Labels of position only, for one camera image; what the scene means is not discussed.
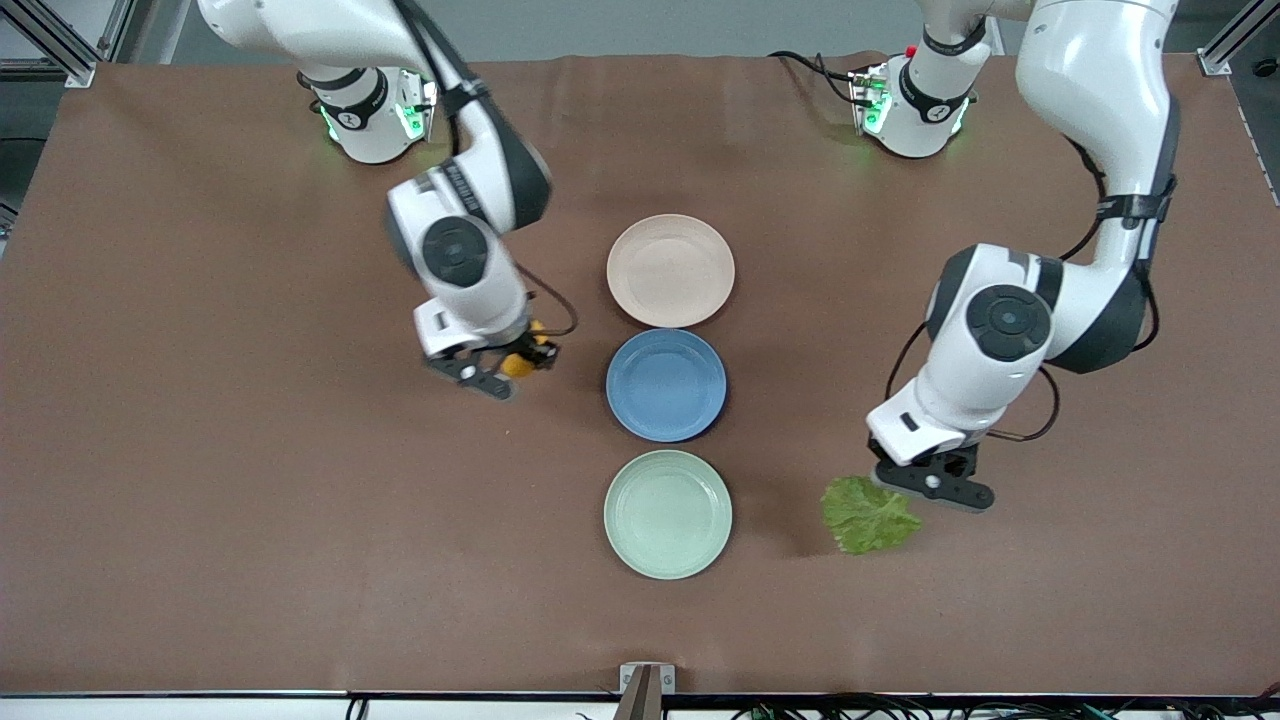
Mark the aluminium frame profile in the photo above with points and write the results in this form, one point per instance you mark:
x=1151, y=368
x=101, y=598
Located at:
x=1225, y=50
x=60, y=50

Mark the brown table mat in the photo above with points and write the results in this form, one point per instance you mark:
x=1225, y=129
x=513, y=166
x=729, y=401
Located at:
x=250, y=500

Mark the yellow lemon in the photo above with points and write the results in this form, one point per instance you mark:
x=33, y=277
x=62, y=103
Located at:
x=520, y=362

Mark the green lettuce leaf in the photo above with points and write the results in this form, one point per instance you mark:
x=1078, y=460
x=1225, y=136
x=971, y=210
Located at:
x=865, y=520

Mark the beige round plate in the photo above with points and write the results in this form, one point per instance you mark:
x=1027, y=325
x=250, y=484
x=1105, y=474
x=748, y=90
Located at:
x=670, y=270

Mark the blue round plate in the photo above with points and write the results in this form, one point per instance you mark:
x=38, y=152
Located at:
x=665, y=385

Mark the pale green round plate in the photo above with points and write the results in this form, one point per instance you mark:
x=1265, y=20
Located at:
x=668, y=515

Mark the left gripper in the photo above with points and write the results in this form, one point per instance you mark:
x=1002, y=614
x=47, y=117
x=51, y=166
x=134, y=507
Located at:
x=962, y=461

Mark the grey metal bracket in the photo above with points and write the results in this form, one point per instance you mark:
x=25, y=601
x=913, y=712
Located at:
x=647, y=680

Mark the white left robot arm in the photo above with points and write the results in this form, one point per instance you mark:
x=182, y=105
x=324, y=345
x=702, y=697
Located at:
x=1090, y=80

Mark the white table edge strip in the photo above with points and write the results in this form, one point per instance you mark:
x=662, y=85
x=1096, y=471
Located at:
x=180, y=708

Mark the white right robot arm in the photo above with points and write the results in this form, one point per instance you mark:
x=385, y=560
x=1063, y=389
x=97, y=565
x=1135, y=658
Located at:
x=300, y=25

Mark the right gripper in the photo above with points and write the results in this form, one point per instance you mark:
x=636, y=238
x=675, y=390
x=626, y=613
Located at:
x=527, y=347

